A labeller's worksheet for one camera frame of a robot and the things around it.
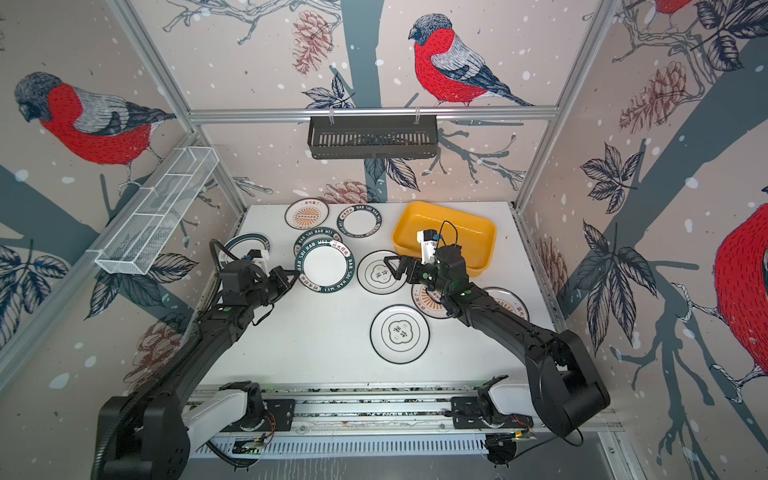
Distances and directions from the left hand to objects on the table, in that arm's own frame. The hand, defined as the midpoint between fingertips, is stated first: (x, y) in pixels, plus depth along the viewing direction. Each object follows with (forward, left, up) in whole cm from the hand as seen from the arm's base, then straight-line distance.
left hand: (298, 271), depth 82 cm
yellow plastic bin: (+27, -60, -18) cm, 68 cm away
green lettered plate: (+35, -13, -17) cm, 41 cm away
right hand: (+1, -27, +2) cm, 27 cm away
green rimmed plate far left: (+23, +30, -17) cm, 41 cm away
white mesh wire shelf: (+10, +37, +14) cm, 41 cm away
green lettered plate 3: (+6, -6, -6) cm, 10 cm away
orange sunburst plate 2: (-2, -38, -15) cm, 41 cm away
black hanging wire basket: (+51, -11, +11) cm, 53 cm away
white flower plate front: (-12, -28, -17) cm, 35 cm away
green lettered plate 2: (+27, +3, -16) cm, 31 cm away
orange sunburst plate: (+38, +8, -16) cm, 42 cm away
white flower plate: (+9, -20, -17) cm, 28 cm away
